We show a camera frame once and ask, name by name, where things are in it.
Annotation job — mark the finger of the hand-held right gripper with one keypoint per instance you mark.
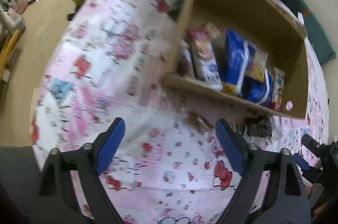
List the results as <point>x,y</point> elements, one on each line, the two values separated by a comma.
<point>301,160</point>
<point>310,142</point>

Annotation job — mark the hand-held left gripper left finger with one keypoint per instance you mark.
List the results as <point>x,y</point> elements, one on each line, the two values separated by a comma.
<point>111,146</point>

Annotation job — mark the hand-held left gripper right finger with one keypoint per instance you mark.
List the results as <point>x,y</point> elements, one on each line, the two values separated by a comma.
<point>229,146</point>

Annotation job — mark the white rice cake snack packet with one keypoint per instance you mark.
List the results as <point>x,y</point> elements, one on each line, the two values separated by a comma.
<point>278,89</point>

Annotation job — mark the large blue snack bag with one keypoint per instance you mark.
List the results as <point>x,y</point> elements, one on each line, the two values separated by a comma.
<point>236,62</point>

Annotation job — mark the yellow snack packet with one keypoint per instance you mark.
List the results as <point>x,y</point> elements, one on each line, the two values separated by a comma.
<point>257,65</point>

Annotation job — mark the red white blue snack packet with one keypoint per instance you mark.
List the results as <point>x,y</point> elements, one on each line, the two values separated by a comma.
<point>204,57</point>

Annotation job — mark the dark brown snack packet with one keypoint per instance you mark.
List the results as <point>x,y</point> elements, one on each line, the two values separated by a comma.
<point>184,61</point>

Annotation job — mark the cardboard box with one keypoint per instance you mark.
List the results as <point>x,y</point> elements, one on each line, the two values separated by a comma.
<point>237,2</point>

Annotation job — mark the pink printed blanket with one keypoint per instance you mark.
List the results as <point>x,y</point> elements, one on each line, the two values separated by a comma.
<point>126,68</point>

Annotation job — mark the teal storage box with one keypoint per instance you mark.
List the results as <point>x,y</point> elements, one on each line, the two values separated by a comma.
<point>314,28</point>

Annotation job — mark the yellow wooden frame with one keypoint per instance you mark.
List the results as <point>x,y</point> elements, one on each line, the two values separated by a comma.
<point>8,52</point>

